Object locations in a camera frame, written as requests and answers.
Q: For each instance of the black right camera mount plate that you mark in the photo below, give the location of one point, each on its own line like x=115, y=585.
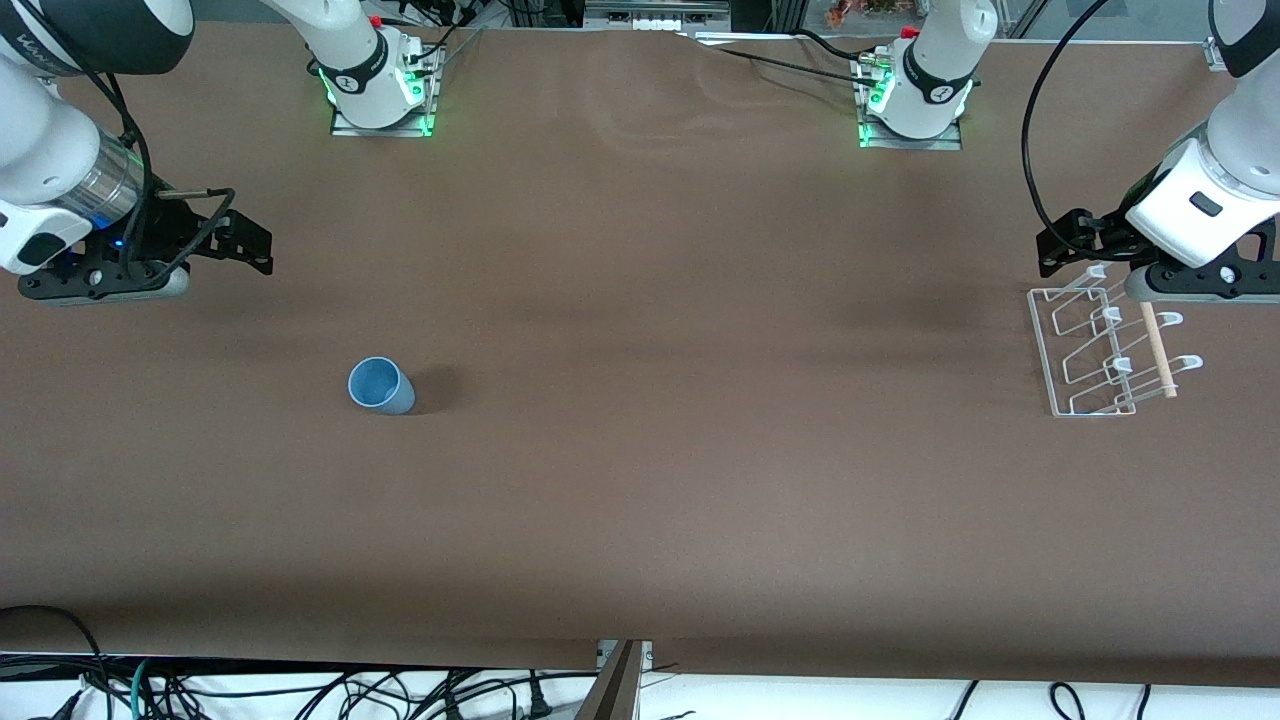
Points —
x=40, y=285

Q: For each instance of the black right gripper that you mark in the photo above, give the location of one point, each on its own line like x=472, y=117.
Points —
x=168, y=236

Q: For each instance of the wooden rack rod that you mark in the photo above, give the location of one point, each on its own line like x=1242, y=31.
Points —
x=1160, y=355

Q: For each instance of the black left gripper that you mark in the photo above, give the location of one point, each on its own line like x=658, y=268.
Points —
x=1093, y=237

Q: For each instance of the white metal bracket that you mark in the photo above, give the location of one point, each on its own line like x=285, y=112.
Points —
x=603, y=652

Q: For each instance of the black left camera mount plate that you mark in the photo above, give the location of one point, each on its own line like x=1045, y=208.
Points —
x=1230, y=278

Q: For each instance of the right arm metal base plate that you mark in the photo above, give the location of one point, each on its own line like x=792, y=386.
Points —
x=345, y=127

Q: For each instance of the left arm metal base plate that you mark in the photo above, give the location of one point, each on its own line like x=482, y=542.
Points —
x=945, y=143

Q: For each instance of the aluminium corner post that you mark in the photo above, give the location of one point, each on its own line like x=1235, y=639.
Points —
x=1214, y=55

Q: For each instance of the blue plastic cup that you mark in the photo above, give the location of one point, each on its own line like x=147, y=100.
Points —
x=385, y=390

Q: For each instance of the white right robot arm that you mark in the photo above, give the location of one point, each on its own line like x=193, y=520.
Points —
x=50, y=150

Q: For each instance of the aluminium table leg profile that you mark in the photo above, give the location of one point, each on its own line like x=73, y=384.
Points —
x=615, y=690

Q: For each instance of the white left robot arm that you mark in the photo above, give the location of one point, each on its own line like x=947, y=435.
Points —
x=1230, y=170

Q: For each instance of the orange red background item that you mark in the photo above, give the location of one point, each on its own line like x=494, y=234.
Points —
x=870, y=10

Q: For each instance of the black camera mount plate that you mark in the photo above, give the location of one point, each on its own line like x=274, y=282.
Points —
x=1230, y=278
x=40, y=285

